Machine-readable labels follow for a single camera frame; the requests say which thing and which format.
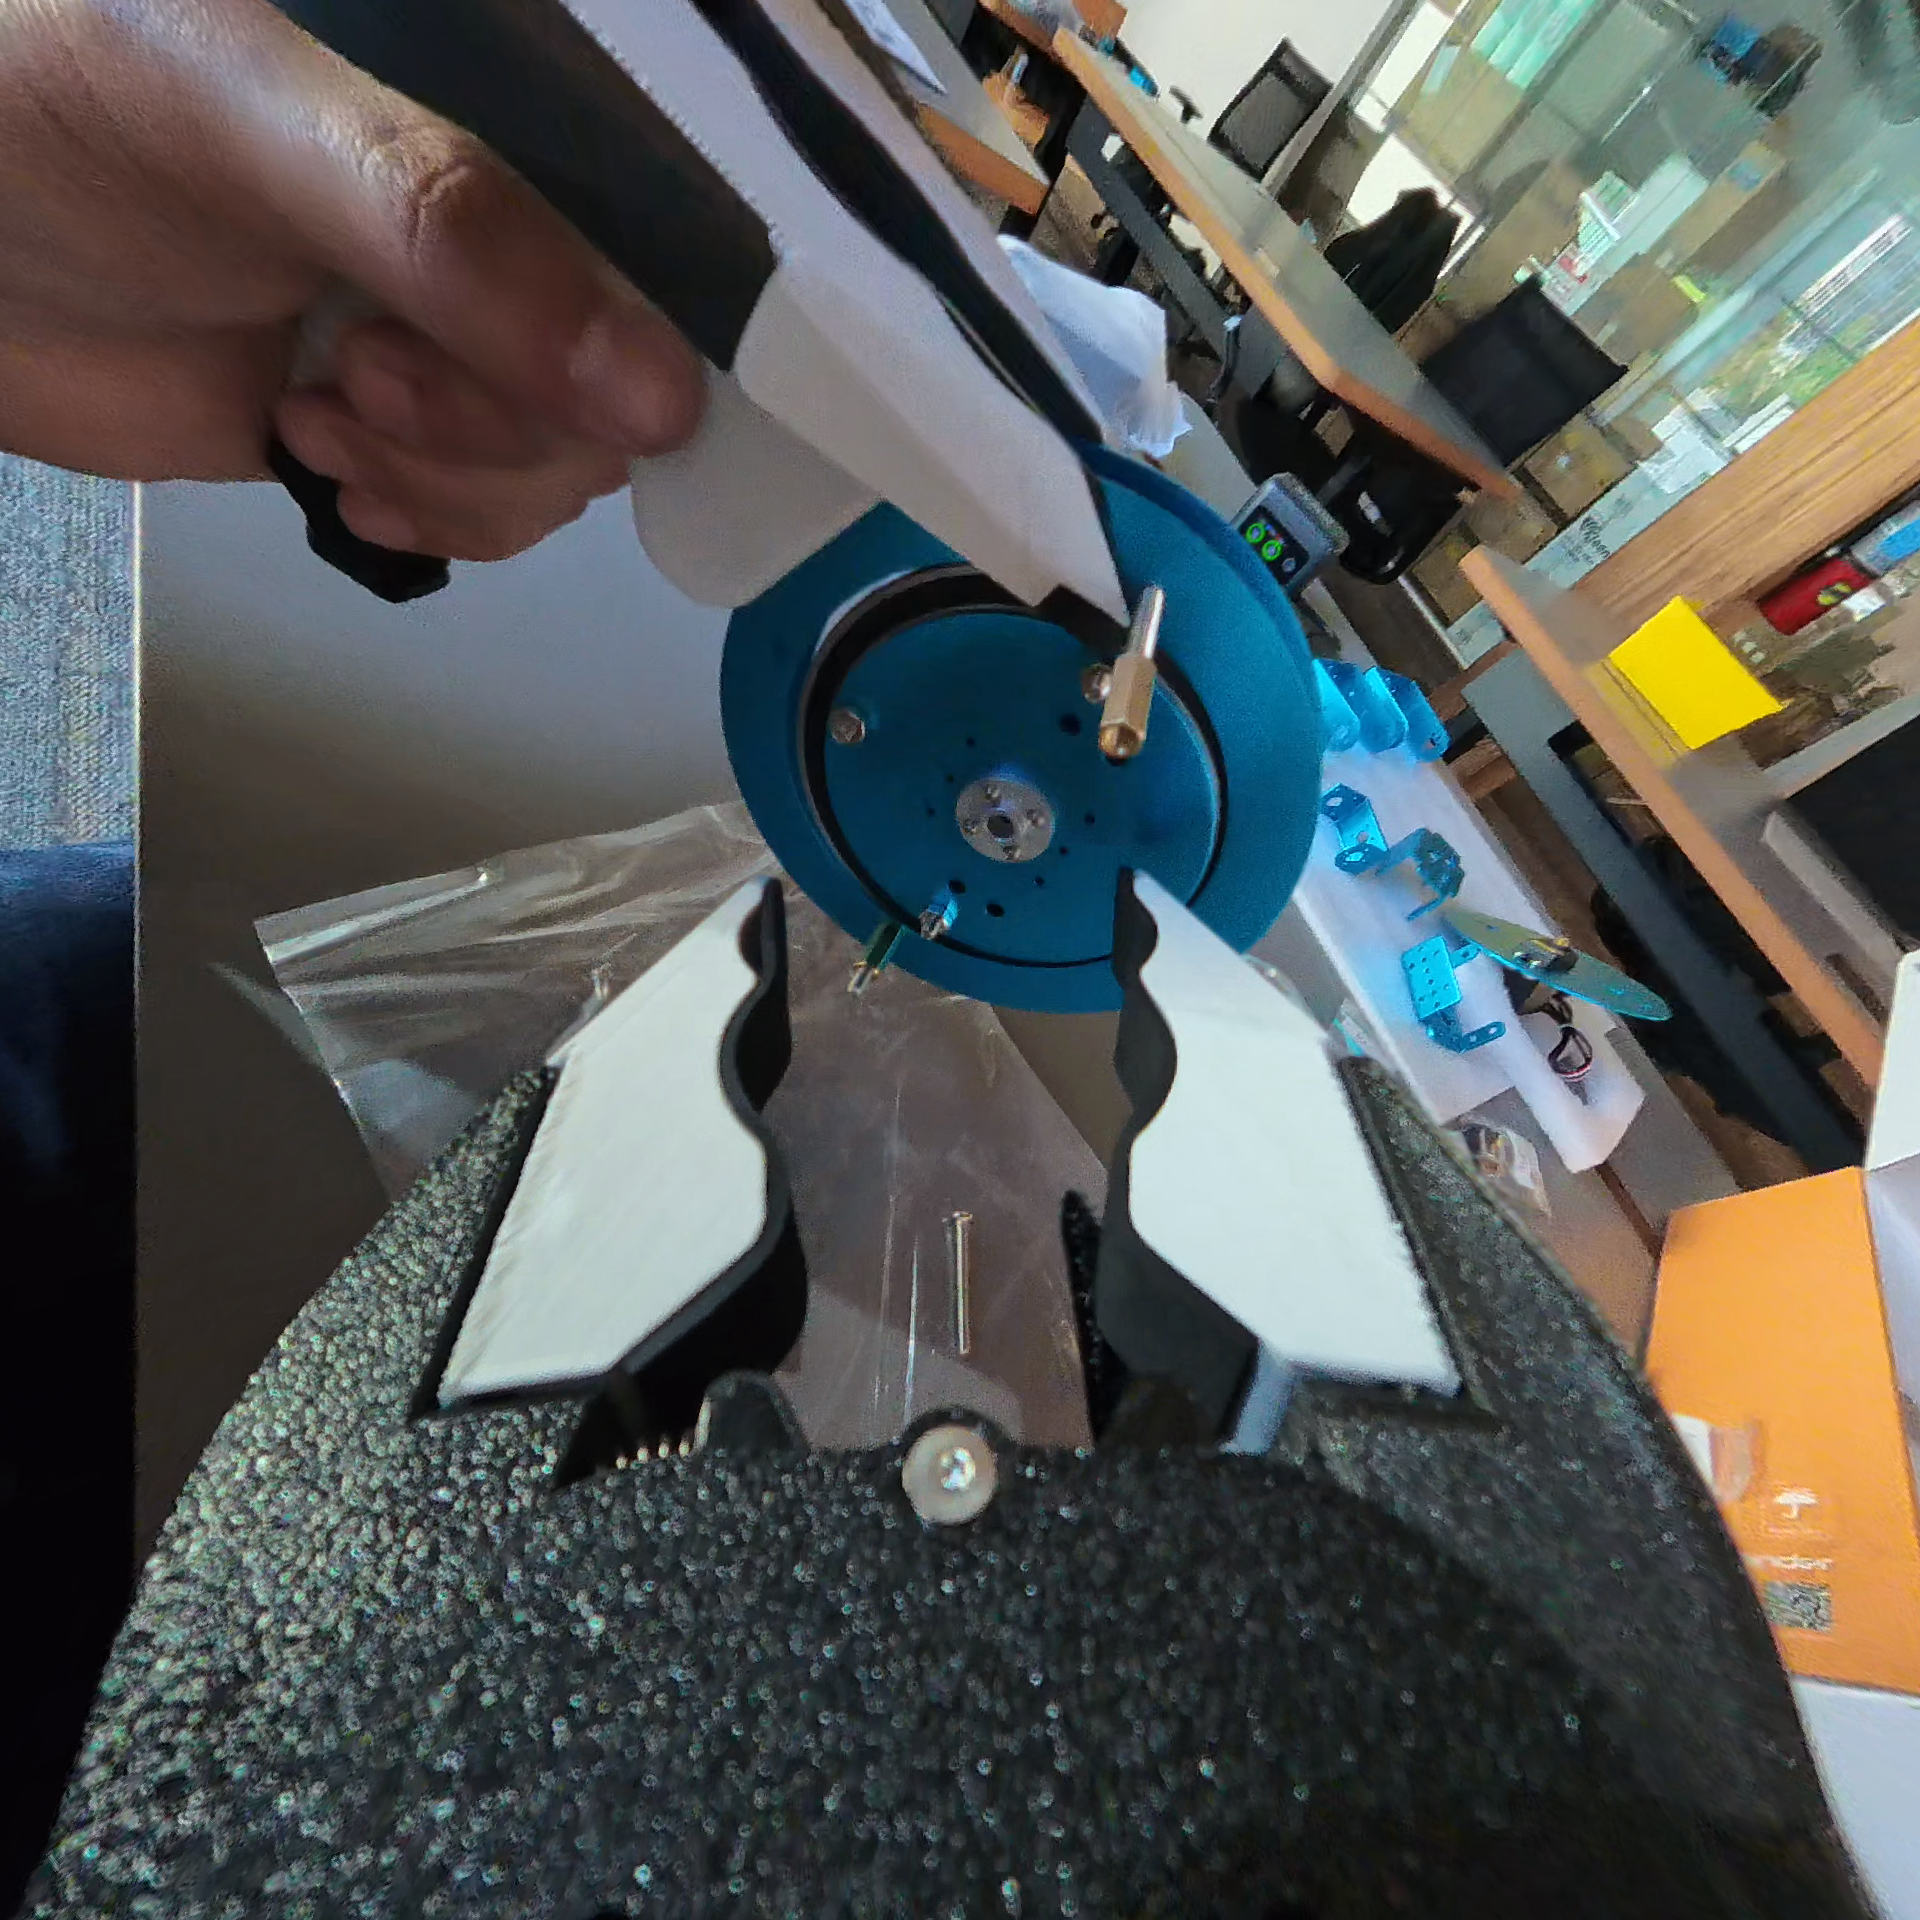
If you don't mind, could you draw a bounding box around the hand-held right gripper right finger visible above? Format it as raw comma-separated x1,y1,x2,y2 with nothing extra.
1084,865,1471,1456

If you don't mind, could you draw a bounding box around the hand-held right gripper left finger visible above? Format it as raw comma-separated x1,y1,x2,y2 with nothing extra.
406,877,812,1485

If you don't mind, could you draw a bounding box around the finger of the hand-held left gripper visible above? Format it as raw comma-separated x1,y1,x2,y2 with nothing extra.
564,0,1130,628
735,0,1104,438

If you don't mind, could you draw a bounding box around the blue round metal base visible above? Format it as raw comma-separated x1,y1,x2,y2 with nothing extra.
719,438,1330,1017

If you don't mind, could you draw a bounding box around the wood-edged desk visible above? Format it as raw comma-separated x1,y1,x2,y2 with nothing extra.
1461,546,1920,1082
896,0,1050,231
1050,31,1522,500

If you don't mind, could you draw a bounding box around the person's left hand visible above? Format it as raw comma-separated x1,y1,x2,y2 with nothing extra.
0,0,715,564

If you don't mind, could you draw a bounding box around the printed paper sheet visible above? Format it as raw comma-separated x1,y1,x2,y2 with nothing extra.
839,0,938,75

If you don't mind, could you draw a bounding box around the white wrapped package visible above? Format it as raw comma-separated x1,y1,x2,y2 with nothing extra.
1002,236,1200,460

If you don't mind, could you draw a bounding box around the clear plastic bag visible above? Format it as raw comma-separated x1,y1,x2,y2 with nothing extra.
215,799,1145,1456

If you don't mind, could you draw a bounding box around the white foam sheet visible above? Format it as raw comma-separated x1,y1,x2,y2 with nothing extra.
1288,652,1646,1174

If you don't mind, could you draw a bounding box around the teal oval metal plate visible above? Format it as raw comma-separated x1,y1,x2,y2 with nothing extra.
1451,901,1676,1025

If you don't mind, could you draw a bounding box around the black office chair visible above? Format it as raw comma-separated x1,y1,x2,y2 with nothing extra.
1209,38,1330,175
1417,280,1635,472
1322,182,1461,331

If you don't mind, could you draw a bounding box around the small black display device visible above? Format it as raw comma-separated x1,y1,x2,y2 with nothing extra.
1236,472,1349,582

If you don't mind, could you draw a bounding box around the orange cardboard box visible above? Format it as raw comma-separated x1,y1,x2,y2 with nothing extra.
1642,938,1920,1920

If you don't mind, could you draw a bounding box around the yellow box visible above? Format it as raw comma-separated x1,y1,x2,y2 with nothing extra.
1603,593,1789,752

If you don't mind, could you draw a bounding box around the red case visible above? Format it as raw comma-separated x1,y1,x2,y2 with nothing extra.
1757,550,1873,632

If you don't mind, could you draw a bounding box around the blue perforated long bracket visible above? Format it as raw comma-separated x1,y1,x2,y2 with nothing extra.
1395,931,1507,1052

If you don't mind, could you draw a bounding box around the dark blue U bracket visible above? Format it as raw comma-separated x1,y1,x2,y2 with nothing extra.
1339,832,1461,918

